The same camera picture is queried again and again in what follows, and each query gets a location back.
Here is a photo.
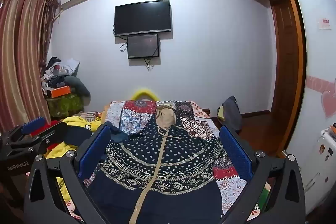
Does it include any yellow printed blanket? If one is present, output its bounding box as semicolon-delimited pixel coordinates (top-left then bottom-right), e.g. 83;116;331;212
43;114;105;199

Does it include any green patterned table cloth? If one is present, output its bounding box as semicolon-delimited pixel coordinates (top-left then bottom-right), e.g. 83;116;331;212
47;94;84;117

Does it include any pink wall sticker band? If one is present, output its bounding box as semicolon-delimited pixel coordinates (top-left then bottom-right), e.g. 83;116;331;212
306;76;336;98

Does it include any small black wall monitor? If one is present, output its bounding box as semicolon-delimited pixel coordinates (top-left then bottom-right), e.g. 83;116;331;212
127;34;160;59

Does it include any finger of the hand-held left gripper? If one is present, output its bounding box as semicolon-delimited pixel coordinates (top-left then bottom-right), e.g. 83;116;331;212
7;116;46;146
5;122;68;153

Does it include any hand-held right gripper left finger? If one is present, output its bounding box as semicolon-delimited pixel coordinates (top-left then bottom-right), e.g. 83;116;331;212
24;124;112;224

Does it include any navy patterned hooded garment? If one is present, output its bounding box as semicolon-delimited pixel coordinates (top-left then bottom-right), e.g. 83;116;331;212
88;106;226;224

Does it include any orange box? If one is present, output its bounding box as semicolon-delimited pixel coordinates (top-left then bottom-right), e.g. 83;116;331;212
51;86;72;98

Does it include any plain blue cloth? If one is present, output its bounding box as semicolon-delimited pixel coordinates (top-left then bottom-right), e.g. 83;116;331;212
109;122;130;143

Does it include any pink heart wall sticker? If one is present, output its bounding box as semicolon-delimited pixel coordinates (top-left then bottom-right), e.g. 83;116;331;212
322;90;336;118

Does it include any yellow curved bed rail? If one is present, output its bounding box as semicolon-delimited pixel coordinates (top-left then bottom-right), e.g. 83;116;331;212
131;88;156;102

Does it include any grey garment on chair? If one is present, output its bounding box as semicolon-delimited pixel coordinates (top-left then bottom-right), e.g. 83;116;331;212
222;95;243;132

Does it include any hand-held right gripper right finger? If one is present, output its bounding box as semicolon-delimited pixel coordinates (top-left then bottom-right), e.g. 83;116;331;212
219;126;306;224

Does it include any white stickered suitcase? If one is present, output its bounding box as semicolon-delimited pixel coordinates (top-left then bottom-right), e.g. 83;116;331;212
304;123;336;211

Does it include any pile of mixed clothes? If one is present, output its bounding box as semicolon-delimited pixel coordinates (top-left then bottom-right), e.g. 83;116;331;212
41;56;91;98

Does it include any black floral patterned garment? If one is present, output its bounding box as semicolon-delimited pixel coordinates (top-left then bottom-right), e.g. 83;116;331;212
87;100;248;215

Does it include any striped red curtain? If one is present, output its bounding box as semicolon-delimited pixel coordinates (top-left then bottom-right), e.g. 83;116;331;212
0;0;62;132

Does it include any large black wall television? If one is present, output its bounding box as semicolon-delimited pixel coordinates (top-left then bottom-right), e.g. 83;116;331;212
114;0;173;37

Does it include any brown wooden door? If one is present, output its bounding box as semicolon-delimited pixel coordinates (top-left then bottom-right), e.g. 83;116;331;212
269;0;307;153

